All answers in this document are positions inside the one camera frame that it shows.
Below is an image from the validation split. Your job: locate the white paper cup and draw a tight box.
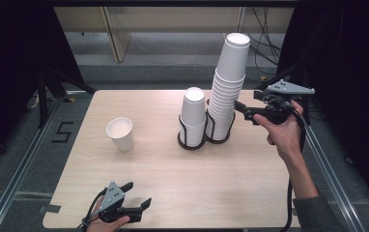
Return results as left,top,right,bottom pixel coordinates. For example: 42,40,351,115
105,116,135,153

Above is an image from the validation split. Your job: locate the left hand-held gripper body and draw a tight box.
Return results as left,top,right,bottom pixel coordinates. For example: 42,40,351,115
97,181,143,224

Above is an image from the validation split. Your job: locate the hand-held gripper black cable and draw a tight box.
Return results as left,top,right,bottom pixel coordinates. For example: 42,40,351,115
282,104,306,232
80,188,108,232

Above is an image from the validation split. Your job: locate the beige wooden shelf unit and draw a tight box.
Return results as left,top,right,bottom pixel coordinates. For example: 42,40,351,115
53,6,295,64

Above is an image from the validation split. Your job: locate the short stack of white cups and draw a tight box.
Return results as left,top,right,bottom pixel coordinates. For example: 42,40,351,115
179,86,207,148

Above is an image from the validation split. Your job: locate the bundle of black wall cables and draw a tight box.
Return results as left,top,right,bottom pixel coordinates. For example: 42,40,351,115
240,6,284,82

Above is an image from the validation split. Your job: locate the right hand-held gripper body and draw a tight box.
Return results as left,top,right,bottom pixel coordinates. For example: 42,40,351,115
259,79,316,126

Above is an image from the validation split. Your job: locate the right hand-held gripper black cable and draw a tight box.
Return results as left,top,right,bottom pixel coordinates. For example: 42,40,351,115
282,104,306,232

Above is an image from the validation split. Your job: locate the tall stack of white cups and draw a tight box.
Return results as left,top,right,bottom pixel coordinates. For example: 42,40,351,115
206,32,251,141

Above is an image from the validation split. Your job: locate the left hand-held gripper black cable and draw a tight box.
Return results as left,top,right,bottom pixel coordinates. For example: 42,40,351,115
80,188,108,232

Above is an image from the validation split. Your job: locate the person's left hand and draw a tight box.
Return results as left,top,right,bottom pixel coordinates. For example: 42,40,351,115
86,196,131,232

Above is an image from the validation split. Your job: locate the black tape strip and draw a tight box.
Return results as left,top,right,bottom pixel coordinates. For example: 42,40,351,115
38,204,62,215

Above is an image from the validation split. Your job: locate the black wire cup holder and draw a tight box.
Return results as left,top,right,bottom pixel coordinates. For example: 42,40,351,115
177,109,237,152

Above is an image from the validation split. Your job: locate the black curtain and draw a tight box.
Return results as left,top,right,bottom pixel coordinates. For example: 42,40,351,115
276,0,369,211
0,0,84,172

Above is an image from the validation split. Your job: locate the aluminium floor rail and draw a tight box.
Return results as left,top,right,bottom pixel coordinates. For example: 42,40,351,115
303,124,369,232
0,91,66,232

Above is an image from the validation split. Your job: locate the person's right hand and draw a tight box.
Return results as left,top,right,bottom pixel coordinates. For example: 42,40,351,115
253,100,304,160

